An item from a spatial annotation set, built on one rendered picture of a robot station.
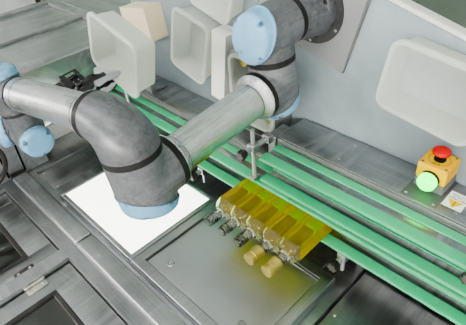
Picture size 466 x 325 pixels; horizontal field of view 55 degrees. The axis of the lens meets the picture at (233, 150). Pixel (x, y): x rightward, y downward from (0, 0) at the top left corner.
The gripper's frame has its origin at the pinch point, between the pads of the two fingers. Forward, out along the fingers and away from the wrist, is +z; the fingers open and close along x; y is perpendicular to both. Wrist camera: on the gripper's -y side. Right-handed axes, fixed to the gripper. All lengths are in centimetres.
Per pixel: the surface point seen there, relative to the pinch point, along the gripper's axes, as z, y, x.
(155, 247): -18, -33, 35
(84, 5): 36, 88, 34
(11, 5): 64, 299, 145
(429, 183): 26, -82, -5
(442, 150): 33, -80, -9
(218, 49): 29.8, -10.2, 0.8
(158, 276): -23, -42, 32
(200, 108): 25.9, -4.2, 28.0
